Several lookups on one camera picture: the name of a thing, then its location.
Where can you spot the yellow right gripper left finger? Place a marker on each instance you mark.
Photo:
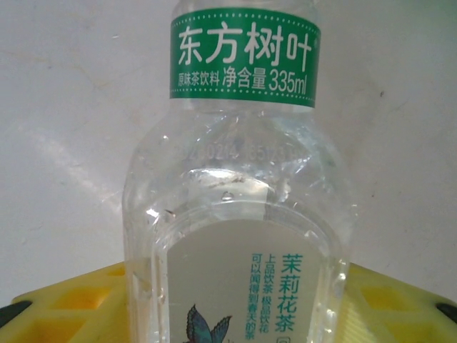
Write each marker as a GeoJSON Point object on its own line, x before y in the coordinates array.
{"type": "Point", "coordinates": [71, 314]}

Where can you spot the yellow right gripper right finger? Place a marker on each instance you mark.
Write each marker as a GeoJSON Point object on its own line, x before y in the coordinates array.
{"type": "Point", "coordinates": [392, 314]}

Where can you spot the clear tea bottle green label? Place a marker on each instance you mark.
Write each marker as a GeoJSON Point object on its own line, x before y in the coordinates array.
{"type": "Point", "coordinates": [242, 60]}

